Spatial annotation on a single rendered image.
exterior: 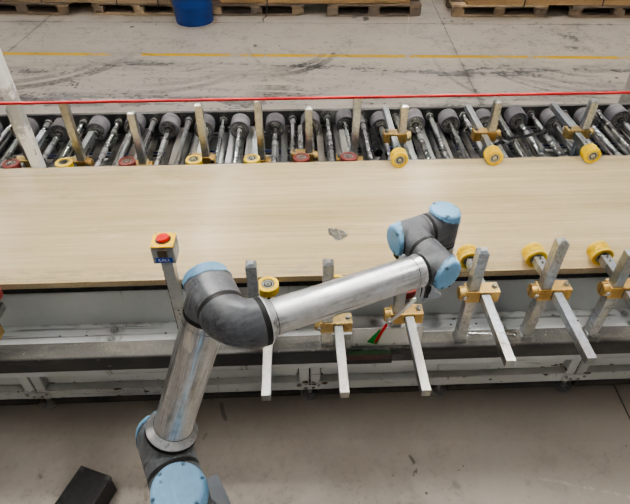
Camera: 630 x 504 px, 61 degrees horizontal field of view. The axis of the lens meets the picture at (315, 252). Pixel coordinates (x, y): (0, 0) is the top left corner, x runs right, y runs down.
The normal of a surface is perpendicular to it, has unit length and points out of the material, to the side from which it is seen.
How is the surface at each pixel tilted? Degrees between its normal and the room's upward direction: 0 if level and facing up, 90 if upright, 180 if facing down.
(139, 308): 90
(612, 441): 0
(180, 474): 5
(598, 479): 0
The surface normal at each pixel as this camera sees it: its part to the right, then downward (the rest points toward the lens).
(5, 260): 0.00, -0.75
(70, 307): 0.04, 0.66
